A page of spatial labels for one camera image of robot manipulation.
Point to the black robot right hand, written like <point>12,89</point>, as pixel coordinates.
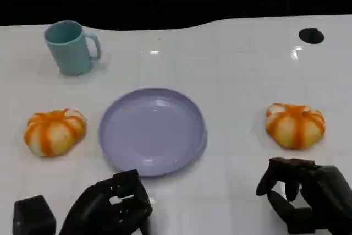
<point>327,188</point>

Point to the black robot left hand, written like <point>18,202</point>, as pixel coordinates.
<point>90,207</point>

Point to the orange white toy bread roll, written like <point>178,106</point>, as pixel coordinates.
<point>53,133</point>
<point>295,127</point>

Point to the lilac plate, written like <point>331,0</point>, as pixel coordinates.
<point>152,133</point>

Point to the pale green mug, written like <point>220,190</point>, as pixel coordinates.
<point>70,50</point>

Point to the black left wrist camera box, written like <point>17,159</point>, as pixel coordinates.
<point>33,215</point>

